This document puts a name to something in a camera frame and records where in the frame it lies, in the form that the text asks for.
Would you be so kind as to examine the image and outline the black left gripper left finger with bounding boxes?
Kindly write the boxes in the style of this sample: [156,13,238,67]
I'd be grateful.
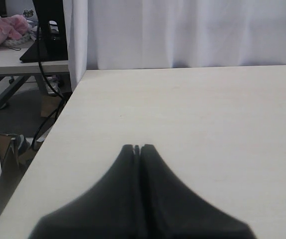
[29,145,143,239]

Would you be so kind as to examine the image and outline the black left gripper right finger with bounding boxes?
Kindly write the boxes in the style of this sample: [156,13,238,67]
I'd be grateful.
[140,144,256,239]

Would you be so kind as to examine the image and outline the brown cardboard box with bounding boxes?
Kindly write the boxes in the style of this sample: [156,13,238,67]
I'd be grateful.
[0,94,64,175]

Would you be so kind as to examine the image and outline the black monitor stand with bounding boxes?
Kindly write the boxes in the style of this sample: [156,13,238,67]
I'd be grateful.
[20,0,68,63]

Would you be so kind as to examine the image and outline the white backdrop curtain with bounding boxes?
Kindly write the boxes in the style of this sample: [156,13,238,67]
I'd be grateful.
[64,0,286,89]

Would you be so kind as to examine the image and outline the grey side table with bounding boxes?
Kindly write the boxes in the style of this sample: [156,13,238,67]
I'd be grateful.
[0,37,70,122]

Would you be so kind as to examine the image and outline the black hanging cable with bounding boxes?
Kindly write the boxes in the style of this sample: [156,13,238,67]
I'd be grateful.
[30,22,66,151]

